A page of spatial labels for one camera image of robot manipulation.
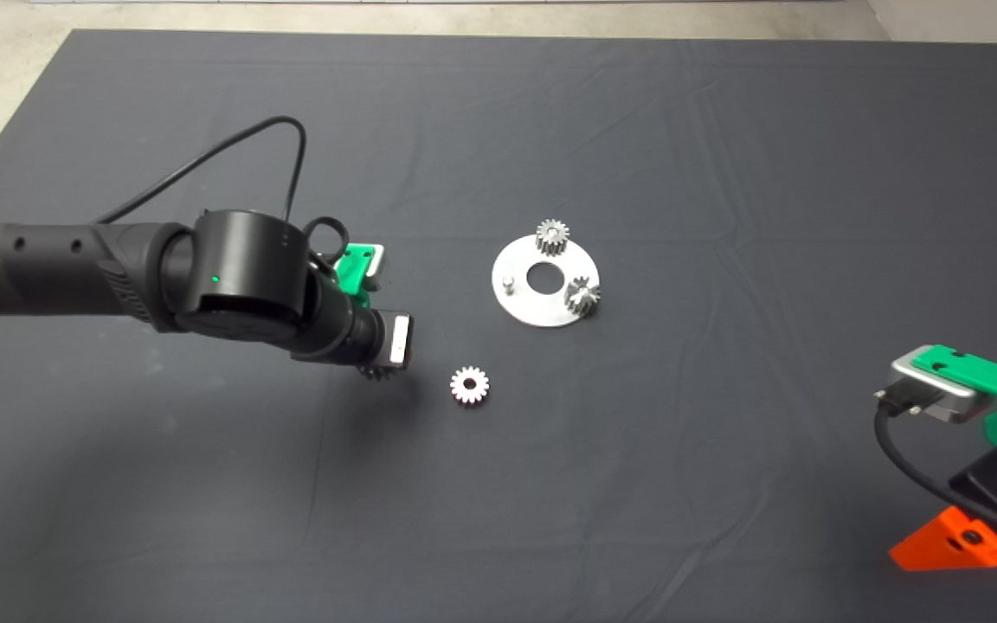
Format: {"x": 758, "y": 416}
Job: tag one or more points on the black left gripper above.
{"x": 382, "y": 342}

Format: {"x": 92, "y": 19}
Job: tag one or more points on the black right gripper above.
{"x": 996, "y": 493}

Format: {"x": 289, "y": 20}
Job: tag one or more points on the large steel gear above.
{"x": 376, "y": 374}

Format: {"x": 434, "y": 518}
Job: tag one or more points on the small steel gear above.
{"x": 553, "y": 238}
{"x": 582, "y": 296}
{"x": 470, "y": 385}

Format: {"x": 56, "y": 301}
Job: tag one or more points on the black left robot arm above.
{"x": 247, "y": 277}

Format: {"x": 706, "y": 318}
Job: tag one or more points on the round metal plate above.
{"x": 542, "y": 311}

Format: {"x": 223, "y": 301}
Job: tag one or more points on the dark grey table cloth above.
{"x": 723, "y": 173}

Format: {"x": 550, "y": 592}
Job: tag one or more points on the green left camera mount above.
{"x": 351, "y": 270}

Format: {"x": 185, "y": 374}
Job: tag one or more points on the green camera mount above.
{"x": 983, "y": 376}
{"x": 351, "y": 270}

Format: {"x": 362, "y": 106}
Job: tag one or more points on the silver left camera box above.
{"x": 376, "y": 260}

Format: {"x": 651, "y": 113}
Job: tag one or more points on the silver camera box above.
{"x": 940, "y": 398}
{"x": 376, "y": 260}

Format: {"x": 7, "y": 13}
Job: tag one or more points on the silver right camera box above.
{"x": 940, "y": 398}

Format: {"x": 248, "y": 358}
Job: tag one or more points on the green right camera mount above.
{"x": 983, "y": 376}

